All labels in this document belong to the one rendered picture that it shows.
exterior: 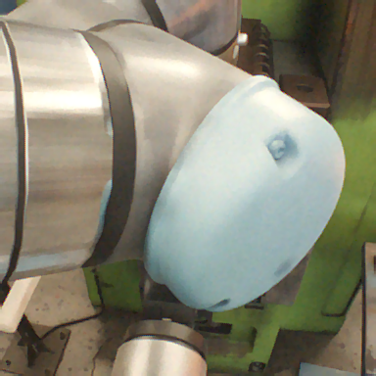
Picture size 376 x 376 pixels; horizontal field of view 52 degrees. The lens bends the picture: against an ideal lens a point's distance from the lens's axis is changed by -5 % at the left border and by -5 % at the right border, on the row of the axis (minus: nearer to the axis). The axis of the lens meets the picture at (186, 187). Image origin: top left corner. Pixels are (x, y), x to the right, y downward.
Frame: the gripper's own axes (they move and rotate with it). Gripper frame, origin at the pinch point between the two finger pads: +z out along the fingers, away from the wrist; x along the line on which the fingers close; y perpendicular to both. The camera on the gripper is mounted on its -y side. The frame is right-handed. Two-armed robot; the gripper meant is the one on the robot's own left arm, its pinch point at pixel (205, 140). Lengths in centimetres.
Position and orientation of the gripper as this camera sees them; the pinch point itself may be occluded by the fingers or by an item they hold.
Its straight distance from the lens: 54.1
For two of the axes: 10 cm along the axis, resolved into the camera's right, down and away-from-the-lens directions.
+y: -1.2, 9.4, -3.3
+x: 9.9, 0.9, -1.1
